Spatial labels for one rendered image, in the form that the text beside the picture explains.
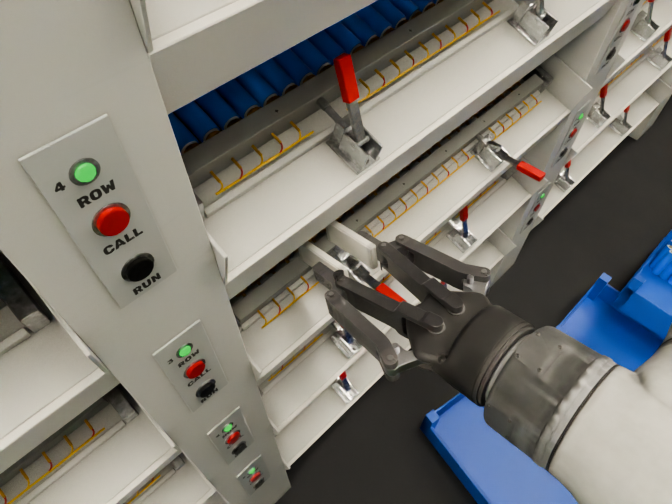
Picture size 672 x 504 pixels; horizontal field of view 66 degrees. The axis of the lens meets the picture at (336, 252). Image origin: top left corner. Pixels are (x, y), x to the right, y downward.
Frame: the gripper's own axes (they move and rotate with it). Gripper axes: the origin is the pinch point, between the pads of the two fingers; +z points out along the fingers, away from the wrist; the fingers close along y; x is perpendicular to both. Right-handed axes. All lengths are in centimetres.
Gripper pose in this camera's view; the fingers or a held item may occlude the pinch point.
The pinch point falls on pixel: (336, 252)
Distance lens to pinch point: 51.9
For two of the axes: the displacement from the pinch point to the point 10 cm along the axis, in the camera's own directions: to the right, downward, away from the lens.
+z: -6.6, -4.5, 6.0
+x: 1.5, 7.0, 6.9
